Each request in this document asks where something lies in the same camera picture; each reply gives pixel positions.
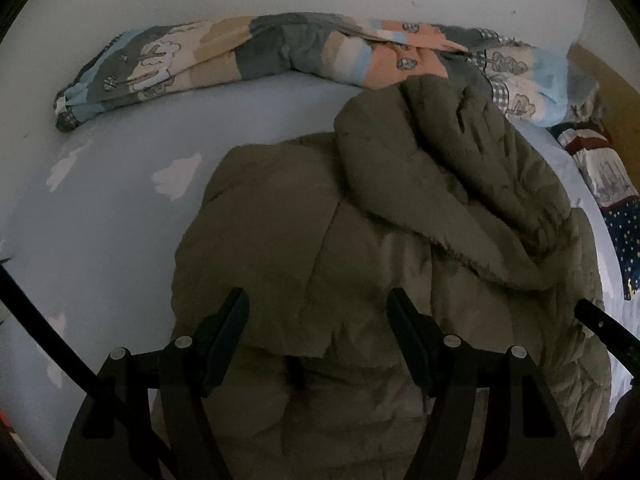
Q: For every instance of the navy star print pillow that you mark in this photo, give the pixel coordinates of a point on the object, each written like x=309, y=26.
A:
x=620, y=230

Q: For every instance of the wooden headboard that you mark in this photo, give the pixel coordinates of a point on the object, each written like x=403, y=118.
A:
x=617, y=90

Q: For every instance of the light blue cloud bed sheet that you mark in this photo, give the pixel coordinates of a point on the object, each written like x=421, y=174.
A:
x=125, y=210

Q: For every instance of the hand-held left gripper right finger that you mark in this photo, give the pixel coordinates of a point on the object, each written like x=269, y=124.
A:
x=412, y=345

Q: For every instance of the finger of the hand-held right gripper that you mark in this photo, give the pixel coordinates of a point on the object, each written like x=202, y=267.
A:
x=605, y=327

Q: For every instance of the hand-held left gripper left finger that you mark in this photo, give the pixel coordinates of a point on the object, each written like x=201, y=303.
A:
x=227, y=340

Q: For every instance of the olive puffer jacket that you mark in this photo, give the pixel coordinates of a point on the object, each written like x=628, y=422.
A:
x=400, y=185

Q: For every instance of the patchwork cartoon quilt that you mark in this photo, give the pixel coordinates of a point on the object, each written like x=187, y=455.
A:
x=280, y=50

